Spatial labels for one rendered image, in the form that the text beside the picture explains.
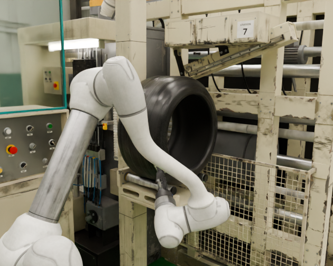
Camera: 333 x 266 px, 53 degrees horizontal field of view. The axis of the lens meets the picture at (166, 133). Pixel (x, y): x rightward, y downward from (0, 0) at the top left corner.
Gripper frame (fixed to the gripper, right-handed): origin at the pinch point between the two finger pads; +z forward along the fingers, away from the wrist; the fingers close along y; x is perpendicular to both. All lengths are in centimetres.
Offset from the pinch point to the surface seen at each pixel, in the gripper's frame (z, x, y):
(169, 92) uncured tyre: 22.7, 15.9, -25.9
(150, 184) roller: 12.1, -10.1, 16.0
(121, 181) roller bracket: 23.7, -27.1, 16.9
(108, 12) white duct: 126, -10, -50
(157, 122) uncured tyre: 11.4, 6.0, -18.8
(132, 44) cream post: 61, 4, -42
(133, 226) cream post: 21, -33, 50
